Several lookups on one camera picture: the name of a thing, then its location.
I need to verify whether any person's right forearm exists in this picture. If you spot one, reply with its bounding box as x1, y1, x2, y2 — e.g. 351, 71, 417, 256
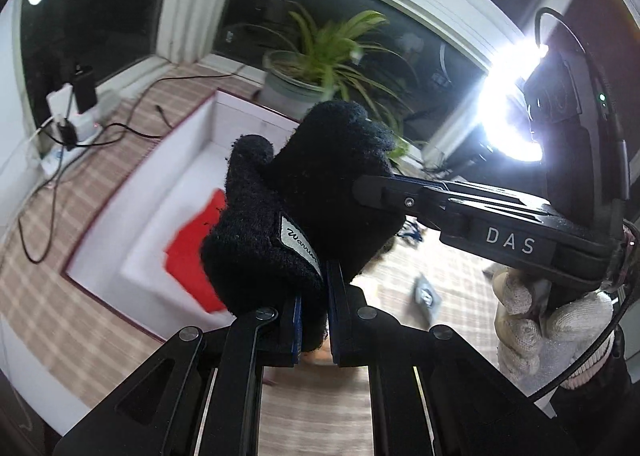
547, 329, 640, 429

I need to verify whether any thin black cable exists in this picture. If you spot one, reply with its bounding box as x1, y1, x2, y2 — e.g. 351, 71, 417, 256
114, 64, 247, 130

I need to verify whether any red cloth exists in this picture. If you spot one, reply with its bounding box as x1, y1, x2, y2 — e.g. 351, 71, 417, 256
165, 187, 234, 314

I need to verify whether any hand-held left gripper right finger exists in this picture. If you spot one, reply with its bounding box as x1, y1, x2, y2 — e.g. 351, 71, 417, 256
325, 261, 566, 456

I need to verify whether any small green plant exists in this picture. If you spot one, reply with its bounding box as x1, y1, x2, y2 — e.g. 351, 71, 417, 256
386, 109, 427, 173

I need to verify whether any potted spider plant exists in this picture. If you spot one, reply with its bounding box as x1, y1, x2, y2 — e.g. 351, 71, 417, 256
227, 6, 418, 137

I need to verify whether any person's right hand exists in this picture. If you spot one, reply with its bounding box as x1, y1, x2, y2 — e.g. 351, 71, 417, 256
490, 269, 616, 388

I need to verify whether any small grey packet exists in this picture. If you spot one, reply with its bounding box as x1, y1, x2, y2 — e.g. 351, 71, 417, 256
412, 276, 444, 322

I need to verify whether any small blue item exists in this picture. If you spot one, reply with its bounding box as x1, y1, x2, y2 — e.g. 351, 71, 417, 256
400, 219, 427, 243

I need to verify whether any long black cable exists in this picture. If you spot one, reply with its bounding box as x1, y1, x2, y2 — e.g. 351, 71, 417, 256
17, 122, 164, 265

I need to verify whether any black box device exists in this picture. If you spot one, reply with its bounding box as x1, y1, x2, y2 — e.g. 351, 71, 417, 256
72, 67, 99, 112

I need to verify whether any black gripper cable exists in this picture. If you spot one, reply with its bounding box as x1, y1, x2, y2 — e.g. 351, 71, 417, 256
533, 6, 640, 404

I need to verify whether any white storage box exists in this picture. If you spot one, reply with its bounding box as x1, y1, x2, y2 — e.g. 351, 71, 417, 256
62, 89, 307, 343

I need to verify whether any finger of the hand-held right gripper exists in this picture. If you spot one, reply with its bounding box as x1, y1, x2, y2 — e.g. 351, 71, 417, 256
352, 174, 552, 233

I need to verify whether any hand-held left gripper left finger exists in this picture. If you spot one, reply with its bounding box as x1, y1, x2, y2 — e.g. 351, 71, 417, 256
52, 299, 306, 456

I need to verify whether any black knit glove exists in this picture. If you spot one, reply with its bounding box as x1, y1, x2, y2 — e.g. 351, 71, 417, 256
200, 99, 406, 353

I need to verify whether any white power strip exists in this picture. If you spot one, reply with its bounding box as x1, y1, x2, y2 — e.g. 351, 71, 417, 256
42, 89, 121, 153

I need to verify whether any black power adapter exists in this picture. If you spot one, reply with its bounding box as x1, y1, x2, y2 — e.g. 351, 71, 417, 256
56, 120, 77, 151

